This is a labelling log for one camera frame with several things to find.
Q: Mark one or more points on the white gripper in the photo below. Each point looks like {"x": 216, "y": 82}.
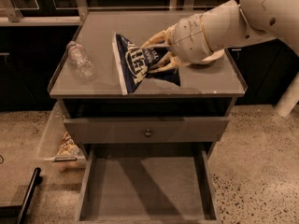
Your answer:
{"x": 188, "y": 38}

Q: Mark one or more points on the blue Kettle chip bag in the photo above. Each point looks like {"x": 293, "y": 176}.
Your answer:
{"x": 134, "y": 64}

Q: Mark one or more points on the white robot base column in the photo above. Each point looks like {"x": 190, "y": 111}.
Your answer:
{"x": 289, "y": 99}

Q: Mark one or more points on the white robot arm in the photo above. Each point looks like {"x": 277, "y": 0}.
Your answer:
{"x": 233, "y": 24}

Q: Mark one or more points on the closed grey top drawer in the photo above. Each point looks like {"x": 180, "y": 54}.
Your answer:
{"x": 131, "y": 130}

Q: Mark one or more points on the round metal drawer knob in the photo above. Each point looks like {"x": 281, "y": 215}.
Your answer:
{"x": 148, "y": 133}

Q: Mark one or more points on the grey drawer cabinet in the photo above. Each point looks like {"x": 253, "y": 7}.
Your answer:
{"x": 204, "y": 91}

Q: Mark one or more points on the open grey middle drawer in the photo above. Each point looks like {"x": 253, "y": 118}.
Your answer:
{"x": 147, "y": 184}

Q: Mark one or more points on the snack bag in bin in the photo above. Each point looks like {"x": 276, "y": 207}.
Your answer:
{"x": 68, "y": 147}

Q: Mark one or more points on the white paper bowl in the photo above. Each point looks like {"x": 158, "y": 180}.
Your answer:
{"x": 212, "y": 58}

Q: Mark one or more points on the clear plastic water bottle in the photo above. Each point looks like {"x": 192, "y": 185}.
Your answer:
{"x": 80, "y": 61}

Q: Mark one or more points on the clear plastic storage bin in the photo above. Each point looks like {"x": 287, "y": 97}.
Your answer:
{"x": 51, "y": 139}

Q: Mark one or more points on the black bar object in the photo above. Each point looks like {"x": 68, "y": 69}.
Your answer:
{"x": 19, "y": 211}

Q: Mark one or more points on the metal railing frame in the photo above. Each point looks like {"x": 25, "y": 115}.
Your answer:
{"x": 40, "y": 16}

